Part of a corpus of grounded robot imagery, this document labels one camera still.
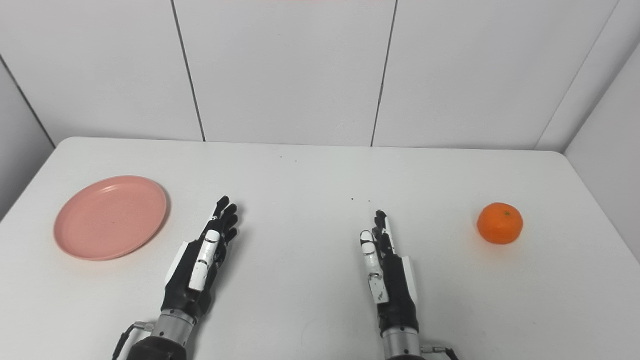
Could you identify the orange fruit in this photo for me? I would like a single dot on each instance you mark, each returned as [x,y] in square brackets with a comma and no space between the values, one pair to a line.
[500,223]

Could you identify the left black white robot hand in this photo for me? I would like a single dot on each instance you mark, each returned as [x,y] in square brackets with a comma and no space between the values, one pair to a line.
[187,280]

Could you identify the pink round plate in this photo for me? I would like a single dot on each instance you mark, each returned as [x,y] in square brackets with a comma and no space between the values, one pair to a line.
[110,218]

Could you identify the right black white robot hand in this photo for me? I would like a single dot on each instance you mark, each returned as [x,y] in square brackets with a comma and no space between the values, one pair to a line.
[395,285]

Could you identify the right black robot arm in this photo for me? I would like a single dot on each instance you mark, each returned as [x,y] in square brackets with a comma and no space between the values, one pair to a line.
[402,345]

